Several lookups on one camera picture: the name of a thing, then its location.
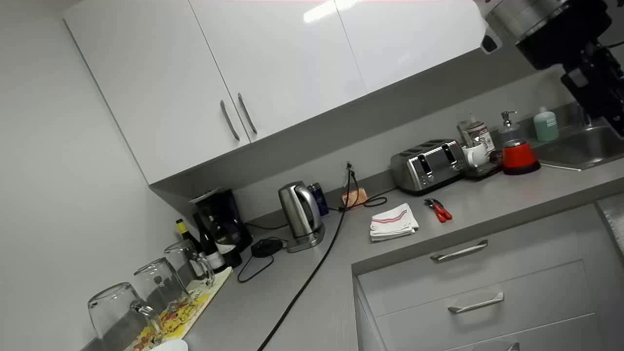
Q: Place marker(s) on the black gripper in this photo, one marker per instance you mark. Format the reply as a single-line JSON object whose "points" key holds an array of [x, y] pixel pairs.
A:
{"points": [[586, 51]]}

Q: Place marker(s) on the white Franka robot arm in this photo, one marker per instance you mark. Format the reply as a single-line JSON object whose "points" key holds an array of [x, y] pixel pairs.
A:
{"points": [[527, 16]]}

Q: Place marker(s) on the green soap bottle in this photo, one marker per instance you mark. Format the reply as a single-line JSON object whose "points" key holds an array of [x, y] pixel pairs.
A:
{"points": [[547, 127]]}

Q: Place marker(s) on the stainless steel sink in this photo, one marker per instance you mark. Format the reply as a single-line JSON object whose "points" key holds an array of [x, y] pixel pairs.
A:
{"points": [[586, 149]]}

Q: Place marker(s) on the stainless steel toaster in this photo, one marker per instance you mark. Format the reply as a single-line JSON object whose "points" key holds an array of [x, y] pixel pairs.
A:
{"points": [[426, 166]]}

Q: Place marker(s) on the white towel with red stripes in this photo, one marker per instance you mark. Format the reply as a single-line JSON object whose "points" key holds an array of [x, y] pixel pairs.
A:
{"points": [[393, 223]]}

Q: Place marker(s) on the small orange box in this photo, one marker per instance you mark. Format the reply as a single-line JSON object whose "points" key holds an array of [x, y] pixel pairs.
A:
{"points": [[356, 198]]}

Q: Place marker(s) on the stainless steel electric kettle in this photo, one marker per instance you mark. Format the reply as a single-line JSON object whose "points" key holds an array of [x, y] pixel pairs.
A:
{"points": [[299, 215]]}

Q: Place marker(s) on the black round puck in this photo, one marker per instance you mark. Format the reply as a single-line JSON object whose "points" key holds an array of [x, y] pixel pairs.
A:
{"points": [[266, 246]]}

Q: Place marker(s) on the black coffee maker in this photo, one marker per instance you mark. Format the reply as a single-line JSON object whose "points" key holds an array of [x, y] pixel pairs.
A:
{"points": [[221, 225]]}

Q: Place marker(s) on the dark bottle with yellow cap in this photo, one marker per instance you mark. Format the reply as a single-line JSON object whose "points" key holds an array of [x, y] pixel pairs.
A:
{"points": [[186, 237]]}

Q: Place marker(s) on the clear drinking glass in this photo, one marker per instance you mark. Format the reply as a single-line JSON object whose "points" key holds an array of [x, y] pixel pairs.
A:
{"points": [[161, 283], [188, 264], [120, 315]]}

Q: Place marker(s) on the yellow patterned tray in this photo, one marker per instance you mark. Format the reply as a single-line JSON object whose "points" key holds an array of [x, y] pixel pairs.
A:
{"points": [[188, 309]]}

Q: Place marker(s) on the white plate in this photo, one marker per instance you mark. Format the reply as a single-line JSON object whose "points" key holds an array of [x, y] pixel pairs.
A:
{"points": [[170, 346]]}

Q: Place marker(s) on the white wall cabinet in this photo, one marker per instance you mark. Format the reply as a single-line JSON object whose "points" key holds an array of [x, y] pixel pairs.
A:
{"points": [[196, 79]]}

